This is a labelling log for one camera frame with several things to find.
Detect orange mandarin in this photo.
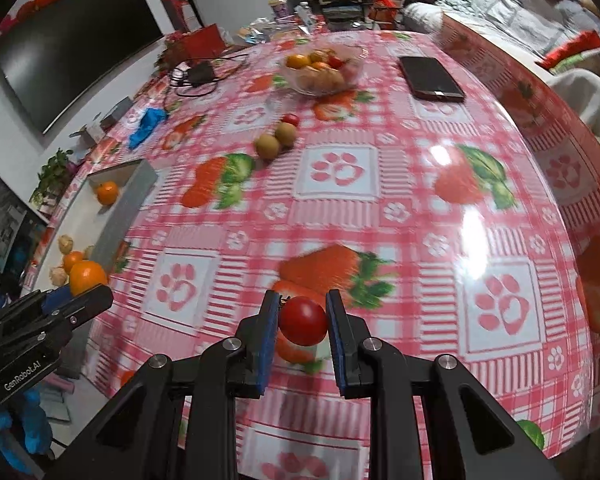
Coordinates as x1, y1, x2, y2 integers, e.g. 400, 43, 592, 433
69, 260, 108, 297
62, 250, 84, 274
96, 181, 119, 207

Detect brown walnut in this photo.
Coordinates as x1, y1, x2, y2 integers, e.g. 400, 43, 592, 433
50, 266, 69, 287
58, 234, 74, 255

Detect red cherry tomato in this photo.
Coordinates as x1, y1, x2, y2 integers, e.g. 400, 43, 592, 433
280, 114, 300, 128
278, 296, 328, 347

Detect green brown kiwi fruit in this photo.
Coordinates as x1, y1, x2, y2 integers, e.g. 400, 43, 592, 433
83, 245, 94, 260

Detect left hand blue glove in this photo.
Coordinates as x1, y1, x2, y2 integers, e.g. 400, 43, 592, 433
0, 388, 53, 477

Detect white cardboard tray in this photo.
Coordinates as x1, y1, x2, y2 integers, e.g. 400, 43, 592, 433
29, 158, 159, 380

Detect green potted plant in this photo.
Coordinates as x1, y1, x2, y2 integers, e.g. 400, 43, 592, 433
29, 148, 80, 207

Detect blue crumpled glove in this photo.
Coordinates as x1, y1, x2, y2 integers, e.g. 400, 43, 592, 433
129, 108, 169, 151

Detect pink strawberry tablecloth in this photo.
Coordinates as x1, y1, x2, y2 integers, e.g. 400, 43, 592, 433
84, 20, 600, 456

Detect black television screen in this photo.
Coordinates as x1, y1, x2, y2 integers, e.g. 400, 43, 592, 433
0, 0, 162, 133

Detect black power adapter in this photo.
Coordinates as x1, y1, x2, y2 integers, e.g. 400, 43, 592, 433
186, 60, 216, 88

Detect red gift box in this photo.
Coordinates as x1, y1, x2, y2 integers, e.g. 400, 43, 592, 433
181, 24, 226, 61

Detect glass fruit bowl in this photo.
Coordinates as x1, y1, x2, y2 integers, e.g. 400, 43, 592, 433
278, 42, 367, 98

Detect black smartphone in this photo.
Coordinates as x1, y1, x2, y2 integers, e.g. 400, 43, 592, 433
398, 56, 465, 103

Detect grey blanket covered sofa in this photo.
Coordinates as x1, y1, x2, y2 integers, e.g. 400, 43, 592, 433
399, 0, 600, 138

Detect black adapter cable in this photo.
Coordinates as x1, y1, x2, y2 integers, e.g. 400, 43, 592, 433
166, 49, 251, 99

